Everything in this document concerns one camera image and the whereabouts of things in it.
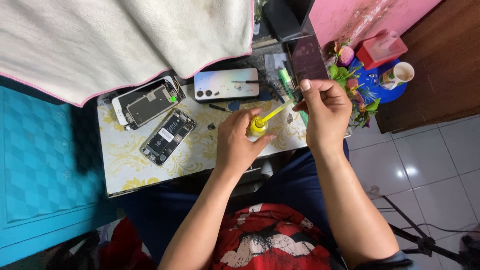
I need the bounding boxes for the white phone screen assembly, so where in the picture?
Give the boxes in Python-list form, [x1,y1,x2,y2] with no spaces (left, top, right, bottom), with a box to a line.
[112,76,187,131]

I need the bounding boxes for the floral white yellow table mat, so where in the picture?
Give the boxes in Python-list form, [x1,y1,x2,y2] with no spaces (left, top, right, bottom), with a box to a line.
[97,83,352,198]

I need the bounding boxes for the opened phone body with battery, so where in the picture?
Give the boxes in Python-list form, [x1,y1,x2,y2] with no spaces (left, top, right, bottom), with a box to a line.
[141,108,197,166]

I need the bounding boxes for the red box with clear lid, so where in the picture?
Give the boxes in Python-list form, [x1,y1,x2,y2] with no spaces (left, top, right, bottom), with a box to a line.
[356,31,409,71]

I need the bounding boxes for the green plastic tool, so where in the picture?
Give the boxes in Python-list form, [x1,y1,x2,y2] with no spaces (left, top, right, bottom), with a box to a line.
[279,68,309,126]

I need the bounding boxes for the brown wooden door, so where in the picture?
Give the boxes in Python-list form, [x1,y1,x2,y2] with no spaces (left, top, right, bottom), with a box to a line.
[374,0,480,134]

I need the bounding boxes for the person's left hand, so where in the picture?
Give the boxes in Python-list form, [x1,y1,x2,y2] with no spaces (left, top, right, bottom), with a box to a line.
[214,108,277,177]

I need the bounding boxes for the white printed mug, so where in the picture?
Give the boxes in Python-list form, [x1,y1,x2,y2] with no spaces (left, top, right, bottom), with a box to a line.
[379,61,415,91]

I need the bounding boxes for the black box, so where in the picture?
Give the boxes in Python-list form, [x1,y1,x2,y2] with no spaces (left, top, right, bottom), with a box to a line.
[262,0,315,42]

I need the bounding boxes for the small yellow liquid bottle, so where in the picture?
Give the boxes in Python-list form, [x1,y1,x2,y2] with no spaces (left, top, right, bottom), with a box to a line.
[250,116,269,138]

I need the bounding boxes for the iridescent white phone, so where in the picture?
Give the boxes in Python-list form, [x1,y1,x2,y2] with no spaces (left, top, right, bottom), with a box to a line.
[194,68,260,104]

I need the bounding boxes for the white towel with pink edge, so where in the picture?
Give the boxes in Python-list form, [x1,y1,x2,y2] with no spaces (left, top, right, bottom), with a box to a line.
[0,0,255,108]

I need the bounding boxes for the yellow applicator brush black cap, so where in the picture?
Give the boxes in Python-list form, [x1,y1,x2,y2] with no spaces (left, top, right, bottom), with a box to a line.
[262,89,304,124]

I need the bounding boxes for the dark glossy phone screen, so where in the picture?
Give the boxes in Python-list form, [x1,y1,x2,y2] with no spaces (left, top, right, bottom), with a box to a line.
[291,35,329,86]

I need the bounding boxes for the blue patterned cabinet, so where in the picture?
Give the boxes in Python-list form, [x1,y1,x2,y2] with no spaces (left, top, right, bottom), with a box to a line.
[0,85,117,268]

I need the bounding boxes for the black tripod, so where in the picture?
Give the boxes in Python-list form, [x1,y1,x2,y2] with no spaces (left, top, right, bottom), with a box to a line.
[369,186,480,268]

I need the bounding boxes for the clear plastic bag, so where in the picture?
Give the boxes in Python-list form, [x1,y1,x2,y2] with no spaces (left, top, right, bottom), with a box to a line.
[264,52,290,88]

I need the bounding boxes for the blue round plate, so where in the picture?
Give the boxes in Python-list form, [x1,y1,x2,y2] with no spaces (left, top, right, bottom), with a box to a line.
[349,57,408,104]

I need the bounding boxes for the red cloth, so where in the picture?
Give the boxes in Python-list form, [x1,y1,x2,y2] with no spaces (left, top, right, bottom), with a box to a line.
[98,217,157,270]

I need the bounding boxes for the person's right hand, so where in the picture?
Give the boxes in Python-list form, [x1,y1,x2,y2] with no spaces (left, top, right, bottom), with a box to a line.
[292,79,353,151]

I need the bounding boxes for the person's red printed shirt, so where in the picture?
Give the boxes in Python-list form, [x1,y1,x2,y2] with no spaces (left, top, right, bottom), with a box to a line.
[211,203,333,270]

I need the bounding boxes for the person's navy trousers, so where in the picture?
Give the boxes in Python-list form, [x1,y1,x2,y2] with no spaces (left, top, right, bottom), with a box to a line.
[122,138,351,265]

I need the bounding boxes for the artificial flower bunch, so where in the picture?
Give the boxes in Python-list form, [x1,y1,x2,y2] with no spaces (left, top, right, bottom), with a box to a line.
[325,38,382,129]

